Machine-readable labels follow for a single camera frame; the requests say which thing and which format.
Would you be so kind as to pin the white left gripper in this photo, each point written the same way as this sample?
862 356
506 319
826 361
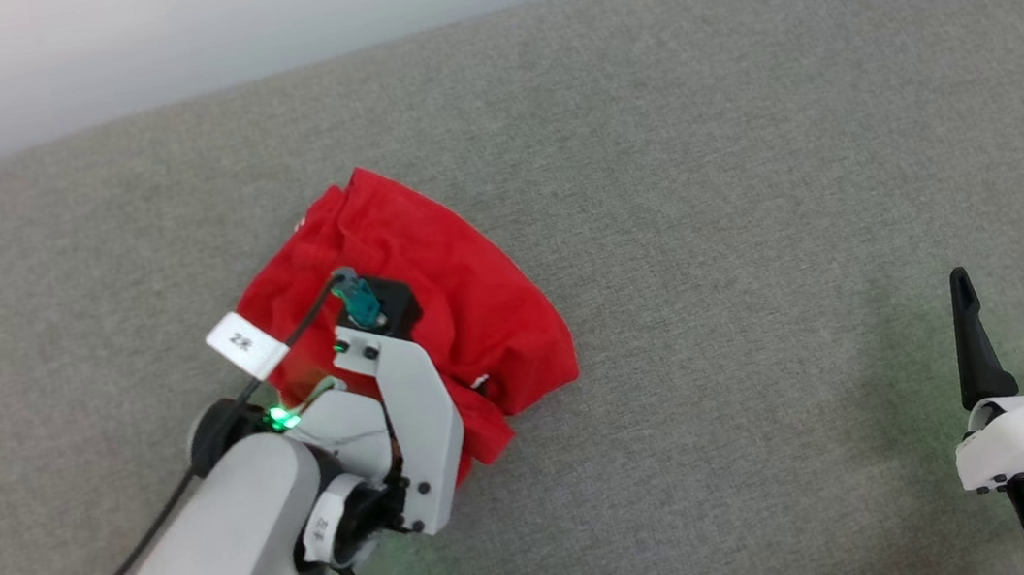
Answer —
423 435

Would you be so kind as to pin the red garment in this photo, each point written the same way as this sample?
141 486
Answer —
471 273

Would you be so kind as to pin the white label tag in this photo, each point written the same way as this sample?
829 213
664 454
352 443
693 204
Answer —
246 345

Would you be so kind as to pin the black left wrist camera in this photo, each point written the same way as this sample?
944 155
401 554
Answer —
392 307

